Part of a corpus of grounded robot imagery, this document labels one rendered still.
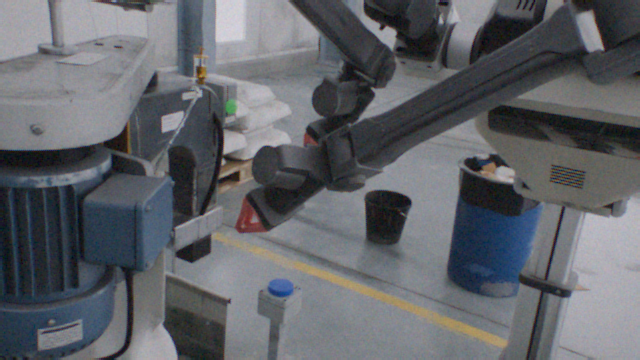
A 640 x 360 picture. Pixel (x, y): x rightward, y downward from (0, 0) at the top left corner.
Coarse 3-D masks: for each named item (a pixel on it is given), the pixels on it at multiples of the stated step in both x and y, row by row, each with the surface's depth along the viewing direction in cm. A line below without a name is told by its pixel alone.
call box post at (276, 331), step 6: (270, 324) 144; (276, 324) 143; (270, 330) 145; (276, 330) 144; (282, 330) 145; (270, 336) 145; (276, 336) 144; (282, 336) 145; (270, 342) 146; (276, 342) 145; (282, 342) 146; (270, 348) 146; (276, 348) 145; (282, 348) 147; (270, 354) 147; (276, 354) 146; (282, 354) 148
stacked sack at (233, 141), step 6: (228, 132) 421; (234, 132) 423; (228, 138) 409; (234, 138) 413; (240, 138) 417; (228, 144) 406; (234, 144) 411; (240, 144) 418; (246, 144) 426; (228, 150) 406; (234, 150) 415; (156, 156) 387
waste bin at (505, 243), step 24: (480, 168) 332; (480, 192) 297; (504, 192) 291; (456, 216) 319; (480, 216) 302; (504, 216) 297; (528, 216) 299; (456, 240) 319; (480, 240) 306; (504, 240) 302; (528, 240) 307; (456, 264) 321; (480, 264) 310; (504, 264) 307; (480, 288) 314; (504, 288) 313
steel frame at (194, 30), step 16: (192, 0) 664; (208, 0) 650; (352, 0) 916; (192, 16) 670; (208, 16) 657; (192, 32) 676; (208, 32) 663; (192, 48) 682; (208, 48) 668; (320, 48) 948; (192, 64) 688; (208, 64) 675; (320, 64) 942; (336, 64) 934
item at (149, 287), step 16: (160, 256) 115; (144, 272) 119; (160, 272) 117; (144, 288) 121; (160, 288) 118; (144, 304) 122; (160, 304) 119; (112, 320) 124; (144, 320) 122; (160, 320) 120; (112, 336) 122; (144, 336) 122; (160, 336) 125; (80, 352) 124; (96, 352) 121; (112, 352) 121; (128, 352) 120; (144, 352) 123; (160, 352) 126
